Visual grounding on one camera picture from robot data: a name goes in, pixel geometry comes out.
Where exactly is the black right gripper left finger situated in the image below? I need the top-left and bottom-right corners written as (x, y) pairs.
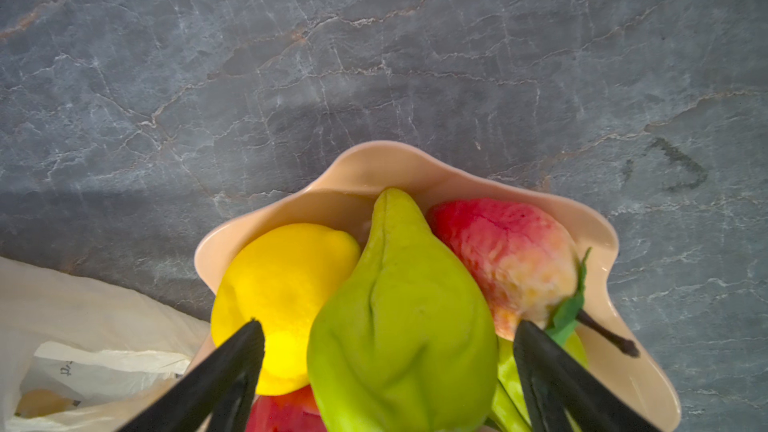
top-left (121, 320), bottom-right (265, 431)

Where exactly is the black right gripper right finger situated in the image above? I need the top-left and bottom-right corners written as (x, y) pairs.
top-left (513, 321), bottom-right (657, 432)

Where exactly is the yellow fake lemon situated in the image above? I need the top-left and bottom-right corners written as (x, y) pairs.
top-left (211, 223), bottom-right (361, 396)

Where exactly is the green fake pear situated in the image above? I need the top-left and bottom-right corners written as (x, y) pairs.
top-left (307, 188), bottom-right (498, 431)

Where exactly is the translucent banana print plastic bag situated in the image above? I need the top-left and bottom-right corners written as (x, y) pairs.
top-left (1, 258), bottom-right (210, 431)

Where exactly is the pink fake dragon fruit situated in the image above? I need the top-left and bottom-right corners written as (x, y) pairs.
top-left (245, 386), bottom-right (327, 432)

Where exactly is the peach wavy fruit bowl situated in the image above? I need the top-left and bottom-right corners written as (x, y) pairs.
top-left (194, 141), bottom-right (681, 431)

